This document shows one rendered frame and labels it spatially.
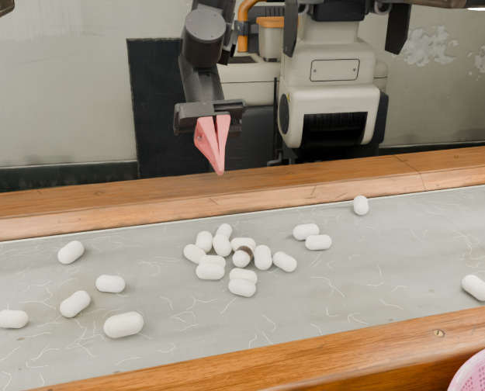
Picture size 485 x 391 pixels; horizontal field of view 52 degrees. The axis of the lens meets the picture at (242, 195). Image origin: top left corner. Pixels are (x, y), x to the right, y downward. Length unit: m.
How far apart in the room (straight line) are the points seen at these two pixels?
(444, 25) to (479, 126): 0.66
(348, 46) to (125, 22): 1.52
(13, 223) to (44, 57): 1.98
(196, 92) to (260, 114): 0.79
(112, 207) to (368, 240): 0.36
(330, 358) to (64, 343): 0.26
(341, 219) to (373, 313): 0.21
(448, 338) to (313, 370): 0.13
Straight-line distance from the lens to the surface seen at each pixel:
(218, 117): 0.70
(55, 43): 2.65
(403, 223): 0.75
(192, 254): 0.61
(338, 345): 0.47
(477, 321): 0.54
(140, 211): 0.72
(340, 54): 1.26
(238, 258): 0.60
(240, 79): 1.48
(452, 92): 3.12
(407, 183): 0.85
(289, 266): 0.60
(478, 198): 0.87
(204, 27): 0.72
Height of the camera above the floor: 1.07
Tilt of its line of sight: 25 degrees down
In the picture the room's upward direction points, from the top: straight up
